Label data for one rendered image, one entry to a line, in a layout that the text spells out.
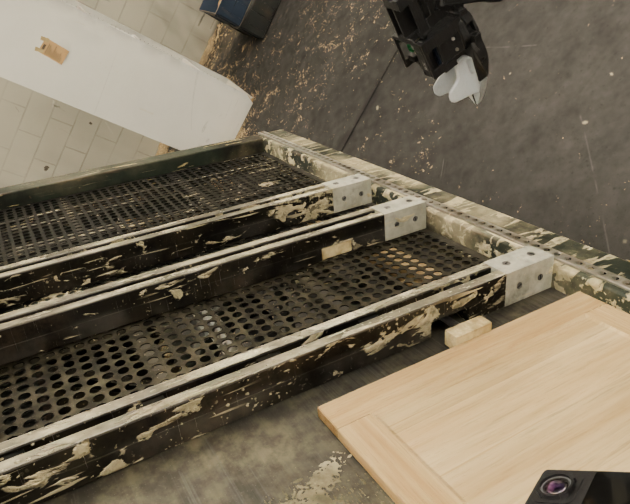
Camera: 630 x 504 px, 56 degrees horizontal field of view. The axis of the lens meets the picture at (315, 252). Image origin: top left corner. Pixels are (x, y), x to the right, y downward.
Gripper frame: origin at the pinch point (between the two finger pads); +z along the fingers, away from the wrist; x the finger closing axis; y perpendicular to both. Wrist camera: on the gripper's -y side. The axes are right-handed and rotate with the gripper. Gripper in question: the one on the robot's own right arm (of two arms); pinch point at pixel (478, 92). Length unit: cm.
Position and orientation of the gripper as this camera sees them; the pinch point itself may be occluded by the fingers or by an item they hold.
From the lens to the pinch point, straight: 91.2
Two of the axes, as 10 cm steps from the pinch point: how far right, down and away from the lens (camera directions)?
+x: 4.3, 4.7, -7.7
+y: -7.8, 6.2, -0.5
